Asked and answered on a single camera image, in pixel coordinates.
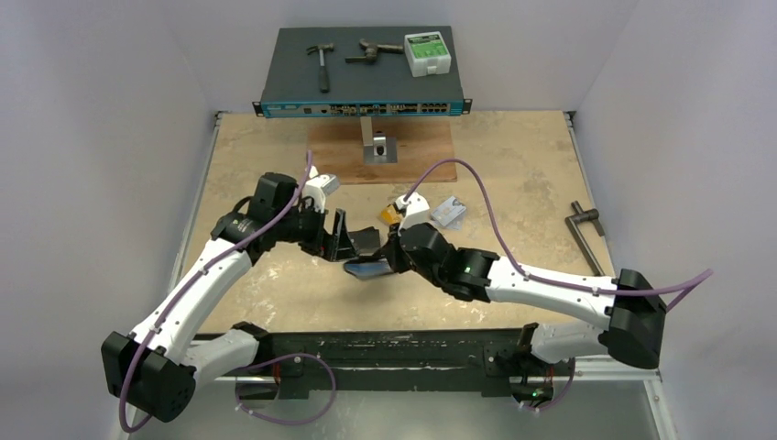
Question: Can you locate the silver card stack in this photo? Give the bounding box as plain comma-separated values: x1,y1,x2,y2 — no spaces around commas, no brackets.
431,196,466,230

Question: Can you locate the metal crank handle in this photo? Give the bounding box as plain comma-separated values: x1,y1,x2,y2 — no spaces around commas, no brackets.
564,201,607,278

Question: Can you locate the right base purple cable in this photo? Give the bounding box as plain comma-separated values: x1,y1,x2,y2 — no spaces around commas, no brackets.
517,355,579,414

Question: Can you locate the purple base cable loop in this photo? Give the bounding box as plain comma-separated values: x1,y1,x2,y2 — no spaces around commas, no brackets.
234,349,339,426

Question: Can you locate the metal stand bracket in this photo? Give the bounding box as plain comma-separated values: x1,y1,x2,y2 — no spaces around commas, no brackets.
359,116,398,165

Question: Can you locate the rusty pliers tool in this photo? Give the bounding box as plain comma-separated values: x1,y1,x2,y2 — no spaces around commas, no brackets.
345,38,405,64

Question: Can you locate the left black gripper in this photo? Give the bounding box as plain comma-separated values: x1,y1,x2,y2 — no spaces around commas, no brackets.
274,198,357,260

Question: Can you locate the small hammer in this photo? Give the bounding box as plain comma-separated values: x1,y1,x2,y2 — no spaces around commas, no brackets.
306,43,334,94

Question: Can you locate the black card holder wallet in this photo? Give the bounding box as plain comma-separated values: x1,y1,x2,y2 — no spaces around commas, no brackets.
343,256,395,281

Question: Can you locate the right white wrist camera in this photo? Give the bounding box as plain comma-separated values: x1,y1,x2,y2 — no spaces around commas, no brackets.
393,192,430,230

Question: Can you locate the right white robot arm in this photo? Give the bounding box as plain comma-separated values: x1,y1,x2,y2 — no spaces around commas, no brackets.
377,223,667,373

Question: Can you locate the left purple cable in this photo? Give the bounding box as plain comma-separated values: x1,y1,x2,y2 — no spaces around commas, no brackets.
117,149,314,434

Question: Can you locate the black VIP card stack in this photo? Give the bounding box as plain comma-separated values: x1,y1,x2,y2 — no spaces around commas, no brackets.
349,226,382,256

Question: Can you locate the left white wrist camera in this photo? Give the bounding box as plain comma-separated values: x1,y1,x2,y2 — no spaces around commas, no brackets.
301,170,340,213

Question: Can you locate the white green plastic box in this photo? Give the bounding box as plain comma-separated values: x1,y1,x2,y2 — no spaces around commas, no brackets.
403,31,452,78

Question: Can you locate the wooden board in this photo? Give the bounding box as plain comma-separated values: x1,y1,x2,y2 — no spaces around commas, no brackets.
308,117,454,184

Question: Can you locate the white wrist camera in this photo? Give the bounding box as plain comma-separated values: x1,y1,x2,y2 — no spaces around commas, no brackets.
393,192,430,230
301,170,340,213

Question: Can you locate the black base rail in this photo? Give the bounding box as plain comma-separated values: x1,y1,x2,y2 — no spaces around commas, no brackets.
233,328,578,402

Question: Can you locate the blue network switch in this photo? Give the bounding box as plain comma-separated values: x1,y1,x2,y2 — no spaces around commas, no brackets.
253,26,472,118

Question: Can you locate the gold VIP card stack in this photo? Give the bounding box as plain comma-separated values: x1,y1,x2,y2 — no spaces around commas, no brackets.
378,203,403,226

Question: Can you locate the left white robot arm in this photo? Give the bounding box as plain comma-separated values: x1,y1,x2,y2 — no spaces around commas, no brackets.
101,170,356,423

